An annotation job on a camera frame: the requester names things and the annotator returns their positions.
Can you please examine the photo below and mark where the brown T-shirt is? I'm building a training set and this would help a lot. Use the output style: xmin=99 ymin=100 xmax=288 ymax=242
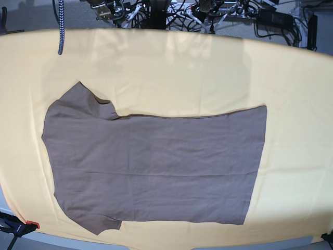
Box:
xmin=42 ymin=83 xmax=267 ymax=234

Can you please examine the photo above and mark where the yellow tablecloth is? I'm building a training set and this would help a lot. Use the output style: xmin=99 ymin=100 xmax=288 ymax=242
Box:
xmin=1 ymin=29 xmax=332 ymax=249

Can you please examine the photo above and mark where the white power strip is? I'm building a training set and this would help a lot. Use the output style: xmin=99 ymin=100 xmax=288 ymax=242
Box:
xmin=168 ymin=1 xmax=244 ymax=22

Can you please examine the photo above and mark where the black power adapter box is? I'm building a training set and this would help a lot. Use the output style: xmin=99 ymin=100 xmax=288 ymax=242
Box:
xmin=257 ymin=9 xmax=294 ymax=29

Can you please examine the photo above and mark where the black upright panel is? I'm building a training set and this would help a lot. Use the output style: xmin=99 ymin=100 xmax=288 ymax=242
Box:
xmin=307 ymin=15 xmax=318 ymax=51

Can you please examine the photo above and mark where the black clamp with red tip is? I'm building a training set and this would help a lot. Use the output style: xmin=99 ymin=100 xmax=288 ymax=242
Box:
xmin=1 ymin=212 xmax=40 ymax=250

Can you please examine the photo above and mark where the black clamp right corner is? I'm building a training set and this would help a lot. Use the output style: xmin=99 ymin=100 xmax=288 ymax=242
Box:
xmin=321 ymin=232 xmax=333 ymax=248

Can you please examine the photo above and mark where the black table post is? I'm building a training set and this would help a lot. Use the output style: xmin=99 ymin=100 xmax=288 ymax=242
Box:
xmin=148 ymin=0 xmax=170 ymax=30

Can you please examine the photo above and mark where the braided black white cable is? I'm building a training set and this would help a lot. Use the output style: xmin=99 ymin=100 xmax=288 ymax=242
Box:
xmin=57 ymin=0 xmax=66 ymax=55

